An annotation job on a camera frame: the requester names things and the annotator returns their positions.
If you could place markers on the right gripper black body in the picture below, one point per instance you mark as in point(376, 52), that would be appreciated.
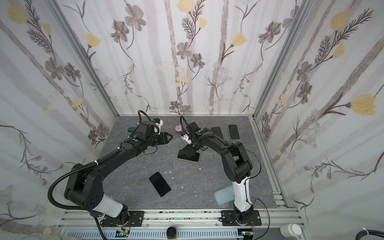
point(190, 148)

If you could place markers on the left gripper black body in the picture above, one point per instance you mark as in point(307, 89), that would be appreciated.
point(161, 139)

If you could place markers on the black phone case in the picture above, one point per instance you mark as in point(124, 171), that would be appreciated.
point(218, 132)

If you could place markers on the pink phone case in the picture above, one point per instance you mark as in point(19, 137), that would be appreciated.
point(183, 156)

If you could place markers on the light blue phone case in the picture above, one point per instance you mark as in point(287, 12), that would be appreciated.
point(234, 132)

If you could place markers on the black smartphone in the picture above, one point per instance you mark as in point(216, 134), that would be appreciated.
point(160, 184)

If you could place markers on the pale green phone case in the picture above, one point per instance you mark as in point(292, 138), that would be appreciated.
point(225, 195)

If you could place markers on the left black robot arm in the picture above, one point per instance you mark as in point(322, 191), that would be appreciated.
point(85, 182)

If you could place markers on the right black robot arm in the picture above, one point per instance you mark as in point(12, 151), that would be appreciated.
point(236, 163)

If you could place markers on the pink white cupcake toy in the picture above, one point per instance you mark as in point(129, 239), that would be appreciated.
point(179, 128)

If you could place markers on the teal ceramic cup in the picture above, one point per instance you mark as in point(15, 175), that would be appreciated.
point(130, 129)

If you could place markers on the black round knob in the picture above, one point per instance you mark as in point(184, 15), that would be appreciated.
point(171, 233)

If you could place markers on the white cylinder container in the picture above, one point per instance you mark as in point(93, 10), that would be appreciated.
point(290, 230)

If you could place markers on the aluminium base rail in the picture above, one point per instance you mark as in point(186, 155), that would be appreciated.
point(190, 224)

